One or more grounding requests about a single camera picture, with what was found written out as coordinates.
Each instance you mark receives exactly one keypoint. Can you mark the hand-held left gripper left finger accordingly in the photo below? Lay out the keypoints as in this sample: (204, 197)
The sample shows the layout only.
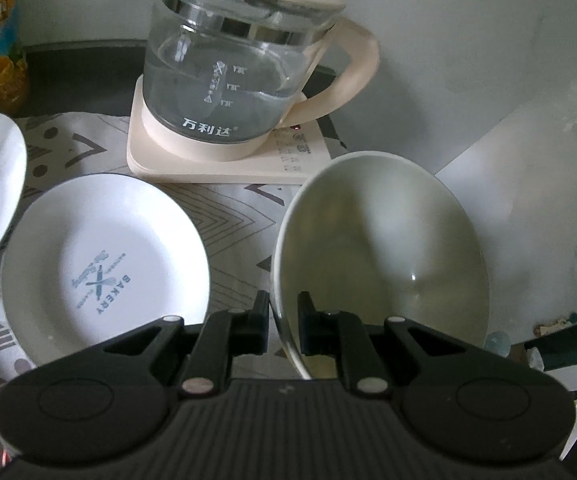
(257, 329)

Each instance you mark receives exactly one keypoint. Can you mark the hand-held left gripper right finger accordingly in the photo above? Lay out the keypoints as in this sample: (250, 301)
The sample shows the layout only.
(310, 330)

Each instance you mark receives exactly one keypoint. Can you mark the beige kettle base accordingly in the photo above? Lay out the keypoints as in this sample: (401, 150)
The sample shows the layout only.
(218, 162)

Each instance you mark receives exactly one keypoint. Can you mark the plain white bowl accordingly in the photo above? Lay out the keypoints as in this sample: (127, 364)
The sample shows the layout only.
(383, 240)

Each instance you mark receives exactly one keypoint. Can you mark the white patterned cloth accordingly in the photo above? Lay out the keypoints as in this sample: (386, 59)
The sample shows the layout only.
(246, 215)

